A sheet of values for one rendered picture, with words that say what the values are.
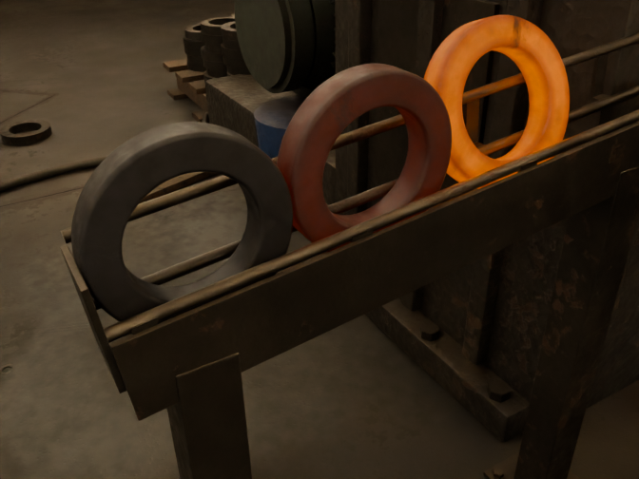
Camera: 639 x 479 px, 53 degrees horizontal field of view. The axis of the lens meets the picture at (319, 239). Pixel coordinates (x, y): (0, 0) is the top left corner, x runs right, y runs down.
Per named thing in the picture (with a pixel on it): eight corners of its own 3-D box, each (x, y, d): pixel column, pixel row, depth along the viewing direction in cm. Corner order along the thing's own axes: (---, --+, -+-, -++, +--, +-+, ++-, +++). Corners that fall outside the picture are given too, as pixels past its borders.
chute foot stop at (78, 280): (97, 344, 58) (59, 246, 52) (104, 341, 59) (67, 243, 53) (120, 393, 53) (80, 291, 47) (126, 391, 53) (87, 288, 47)
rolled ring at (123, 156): (278, 102, 51) (261, 91, 53) (41, 180, 44) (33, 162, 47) (308, 285, 61) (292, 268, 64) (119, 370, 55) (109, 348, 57)
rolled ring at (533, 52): (406, 77, 62) (388, 80, 65) (487, 225, 69) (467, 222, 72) (530, -21, 67) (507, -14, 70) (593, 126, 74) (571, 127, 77)
